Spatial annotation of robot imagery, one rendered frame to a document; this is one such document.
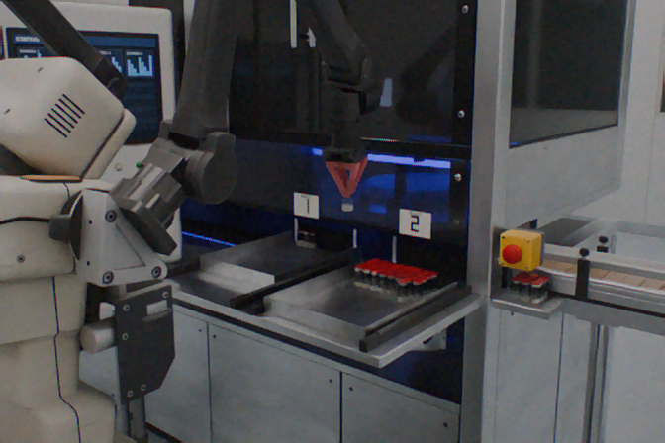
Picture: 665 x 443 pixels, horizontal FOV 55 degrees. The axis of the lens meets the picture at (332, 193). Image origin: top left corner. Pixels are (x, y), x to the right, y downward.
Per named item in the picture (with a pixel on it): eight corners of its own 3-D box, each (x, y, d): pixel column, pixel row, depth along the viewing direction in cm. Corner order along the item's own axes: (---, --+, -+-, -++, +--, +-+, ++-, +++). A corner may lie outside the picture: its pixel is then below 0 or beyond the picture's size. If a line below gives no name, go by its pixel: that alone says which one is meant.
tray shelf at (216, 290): (278, 245, 191) (278, 239, 190) (498, 295, 148) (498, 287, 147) (142, 286, 154) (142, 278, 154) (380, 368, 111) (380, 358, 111)
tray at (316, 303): (362, 273, 158) (362, 259, 157) (456, 296, 141) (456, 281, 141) (264, 311, 132) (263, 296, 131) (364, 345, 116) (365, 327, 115)
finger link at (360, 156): (370, 192, 128) (368, 146, 126) (356, 201, 122) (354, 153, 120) (339, 190, 131) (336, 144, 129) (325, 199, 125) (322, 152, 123)
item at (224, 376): (220, 319, 360) (215, 165, 344) (598, 453, 233) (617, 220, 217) (48, 386, 284) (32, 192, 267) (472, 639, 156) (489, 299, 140)
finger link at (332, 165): (371, 191, 129) (369, 145, 126) (357, 201, 123) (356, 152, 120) (340, 189, 132) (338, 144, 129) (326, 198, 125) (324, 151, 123)
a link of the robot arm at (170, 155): (132, 171, 83) (161, 181, 81) (178, 121, 89) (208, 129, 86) (158, 216, 90) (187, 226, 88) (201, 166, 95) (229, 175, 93)
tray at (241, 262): (291, 241, 187) (291, 230, 187) (362, 257, 171) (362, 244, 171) (200, 268, 161) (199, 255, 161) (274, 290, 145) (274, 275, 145)
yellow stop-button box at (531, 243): (512, 258, 143) (514, 226, 141) (543, 264, 138) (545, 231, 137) (497, 266, 137) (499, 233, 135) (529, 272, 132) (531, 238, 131)
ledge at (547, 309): (517, 290, 151) (517, 283, 150) (572, 302, 143) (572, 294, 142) (491, 307, 140) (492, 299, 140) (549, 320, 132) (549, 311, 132)
